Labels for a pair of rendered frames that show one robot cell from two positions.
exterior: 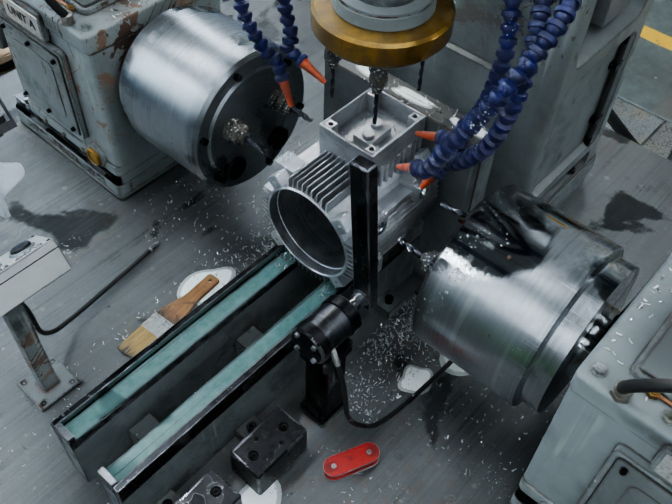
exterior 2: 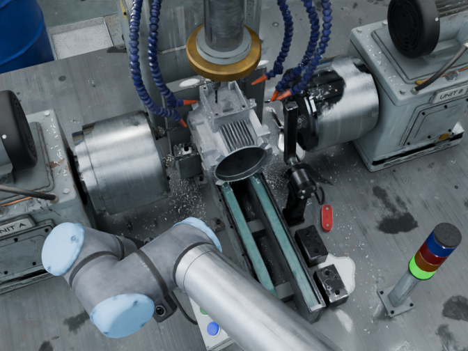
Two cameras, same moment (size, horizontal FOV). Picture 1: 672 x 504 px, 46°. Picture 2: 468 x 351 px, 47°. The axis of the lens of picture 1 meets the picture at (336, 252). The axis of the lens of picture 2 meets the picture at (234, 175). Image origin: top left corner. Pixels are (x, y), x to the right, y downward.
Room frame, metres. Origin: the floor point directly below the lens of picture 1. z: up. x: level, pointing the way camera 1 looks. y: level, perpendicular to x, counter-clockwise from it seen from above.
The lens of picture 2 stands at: (0.38, 0.77, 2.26)
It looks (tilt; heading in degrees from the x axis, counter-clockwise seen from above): 58 degrees down; 298
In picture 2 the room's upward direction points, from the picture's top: 2 degrees clockwise
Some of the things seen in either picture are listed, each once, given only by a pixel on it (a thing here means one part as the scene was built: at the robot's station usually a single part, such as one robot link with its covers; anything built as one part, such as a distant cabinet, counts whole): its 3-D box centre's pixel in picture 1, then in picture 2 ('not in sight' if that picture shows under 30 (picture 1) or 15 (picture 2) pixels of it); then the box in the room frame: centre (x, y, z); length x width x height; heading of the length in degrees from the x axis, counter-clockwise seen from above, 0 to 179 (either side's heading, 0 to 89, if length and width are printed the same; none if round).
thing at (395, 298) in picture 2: not in sight; (418, 271); (0.22, 0.10, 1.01); 0.08 x 0.08 x 0.42; 50
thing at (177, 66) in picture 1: (193, 82); (104, 168); (1.06, 0.25, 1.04); 0.37 x 0.25 x 0.25; 50
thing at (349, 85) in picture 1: (411, 166); (211, 106); (0.95, -0.12, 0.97); 0.30 x 0.11 x 0.34; 50
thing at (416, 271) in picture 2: not in sight; (423, 264); (0.22, 0.10, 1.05); 0.06 x 0.06 x 0.04
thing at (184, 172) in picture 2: not in sight; (187, 159); (0.95, 0.02, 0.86); 0.07 x 0.06 x 0.12; 50
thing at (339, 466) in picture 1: (351, 461); (326, 218); (0.50, -0.04, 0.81); 0.09 x 0.03 x 0.02; 116
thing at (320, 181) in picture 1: (350, 197); (228, 137); (0.83, -0.02, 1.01); 0.20 x 0.19 x 0.19; 140
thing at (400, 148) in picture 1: (371, 138); (223, 105); (0.86, -0.04, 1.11); 0.12 x 0.11 x 0.07; 140
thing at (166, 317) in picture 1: (172, 315); not in sight; (0.74, 0.27, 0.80); 0.21 x 0.05 x 0.01; 145
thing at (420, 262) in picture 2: not in sight; (430, 256); (0.22, 0.10, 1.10); 0.06 x 0.06 x 0.04
